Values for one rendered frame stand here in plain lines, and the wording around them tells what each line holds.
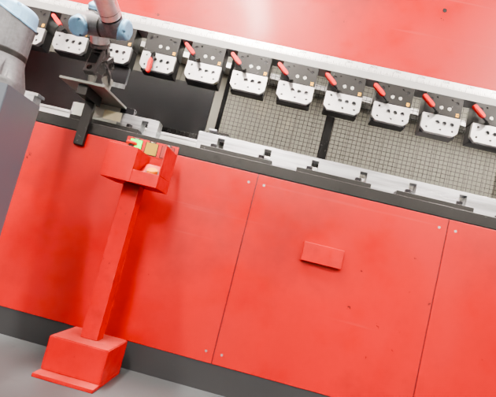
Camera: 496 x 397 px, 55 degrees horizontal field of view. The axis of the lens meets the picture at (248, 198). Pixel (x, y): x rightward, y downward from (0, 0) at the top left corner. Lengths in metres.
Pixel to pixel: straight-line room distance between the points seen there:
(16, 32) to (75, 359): 0.98
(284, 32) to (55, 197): 1.16
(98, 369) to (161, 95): 1.53
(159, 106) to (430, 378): 1.82
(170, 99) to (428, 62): 1.32
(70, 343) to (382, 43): 1.65
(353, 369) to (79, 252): 1.12
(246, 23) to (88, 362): 1.46
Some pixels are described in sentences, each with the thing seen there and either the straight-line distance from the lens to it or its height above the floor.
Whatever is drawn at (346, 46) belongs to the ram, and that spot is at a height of 1.46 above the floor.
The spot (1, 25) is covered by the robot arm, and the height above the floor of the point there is 0.92.
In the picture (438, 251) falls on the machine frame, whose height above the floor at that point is 0.70.
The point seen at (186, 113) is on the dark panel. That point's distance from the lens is 2.60.
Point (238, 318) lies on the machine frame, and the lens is 1.81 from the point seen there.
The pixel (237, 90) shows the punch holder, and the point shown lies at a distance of 2.05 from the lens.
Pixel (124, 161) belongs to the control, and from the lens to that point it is 1.65.
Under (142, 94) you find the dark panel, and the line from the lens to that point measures 2.69.
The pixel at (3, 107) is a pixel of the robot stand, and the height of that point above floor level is 0.72.
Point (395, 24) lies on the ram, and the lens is 2.19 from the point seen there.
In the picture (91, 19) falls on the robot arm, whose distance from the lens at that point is 1.88.
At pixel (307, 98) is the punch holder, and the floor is 1.20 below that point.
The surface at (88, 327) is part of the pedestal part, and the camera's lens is 1.72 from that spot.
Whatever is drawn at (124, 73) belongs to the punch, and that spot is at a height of 1.14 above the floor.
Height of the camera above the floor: 0.53
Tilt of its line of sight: 6 degrees up
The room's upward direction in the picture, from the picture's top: 14 degrees clockwise
